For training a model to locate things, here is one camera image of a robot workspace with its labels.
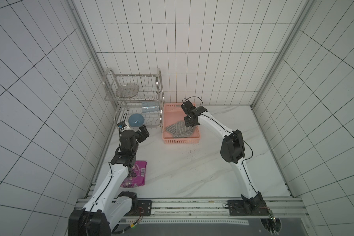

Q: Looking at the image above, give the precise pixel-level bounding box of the light blue container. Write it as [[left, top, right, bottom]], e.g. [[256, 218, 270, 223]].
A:
[[141, 102, 160, 114]]

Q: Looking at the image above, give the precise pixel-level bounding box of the pink plastic basket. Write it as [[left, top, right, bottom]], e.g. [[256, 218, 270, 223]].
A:
[[162, 103, 201, 144]]

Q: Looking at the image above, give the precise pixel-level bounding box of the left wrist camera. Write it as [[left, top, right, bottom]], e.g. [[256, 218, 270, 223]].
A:
[[117, 121, 127, 130]]

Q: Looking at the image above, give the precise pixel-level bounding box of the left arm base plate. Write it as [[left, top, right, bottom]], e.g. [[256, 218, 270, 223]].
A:
[[127, 200, 152, 216]]

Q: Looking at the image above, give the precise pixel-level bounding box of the grey striped dishcloth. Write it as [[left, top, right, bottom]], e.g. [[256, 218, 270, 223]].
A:
[[165, 121, 195, 139]]

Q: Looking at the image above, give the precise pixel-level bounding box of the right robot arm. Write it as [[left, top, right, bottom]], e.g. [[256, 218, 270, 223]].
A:
[[181, 101, 270, 215]]

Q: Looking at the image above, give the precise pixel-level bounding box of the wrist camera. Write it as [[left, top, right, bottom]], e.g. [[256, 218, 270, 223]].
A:
[[181, 99, 196, 115], [117, 121, 127, 130]]

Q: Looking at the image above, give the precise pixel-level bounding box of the metal dish rack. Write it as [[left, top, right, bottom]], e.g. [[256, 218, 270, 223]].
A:
[[102, 68, 165, 128]]

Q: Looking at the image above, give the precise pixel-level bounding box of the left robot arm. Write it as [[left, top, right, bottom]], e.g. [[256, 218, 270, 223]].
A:
[[67, 125, 151, 236]]

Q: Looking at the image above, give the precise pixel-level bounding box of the clear glass plate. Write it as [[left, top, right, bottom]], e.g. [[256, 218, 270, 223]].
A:
[[116, 84, 140, 99]]

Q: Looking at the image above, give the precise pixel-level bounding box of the purple snack packet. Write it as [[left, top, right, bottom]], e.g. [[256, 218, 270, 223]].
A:
[[121, 161, 147, 188]]

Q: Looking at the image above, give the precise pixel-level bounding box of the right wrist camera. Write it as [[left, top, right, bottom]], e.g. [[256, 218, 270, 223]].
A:
[[181, 99, 196, 115]]

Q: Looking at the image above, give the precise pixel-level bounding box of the blue bowl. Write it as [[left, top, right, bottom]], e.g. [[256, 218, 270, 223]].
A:
[[128, 114, 145, 127]]

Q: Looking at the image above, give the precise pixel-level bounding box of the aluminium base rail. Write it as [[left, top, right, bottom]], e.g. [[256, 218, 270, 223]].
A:
[[72, 197, 313, 228]]

